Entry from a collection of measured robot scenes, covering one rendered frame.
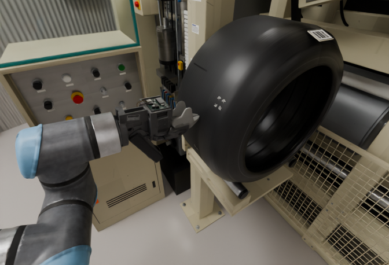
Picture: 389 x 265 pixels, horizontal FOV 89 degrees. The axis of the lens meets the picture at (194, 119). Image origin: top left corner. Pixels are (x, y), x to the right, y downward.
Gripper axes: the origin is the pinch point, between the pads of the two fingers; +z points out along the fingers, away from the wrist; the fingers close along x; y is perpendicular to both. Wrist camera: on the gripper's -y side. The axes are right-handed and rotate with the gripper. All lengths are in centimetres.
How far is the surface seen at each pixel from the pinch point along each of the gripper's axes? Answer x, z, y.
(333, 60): -11.7, 35.9, 17.1
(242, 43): 0.3, 12.2, 19.6
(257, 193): -10, 30, -39
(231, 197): -8.0, 15.6, -35.0
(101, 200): 57, -27, -93
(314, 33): -9.2, 25.5, 23.6
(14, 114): 245, -96, -119
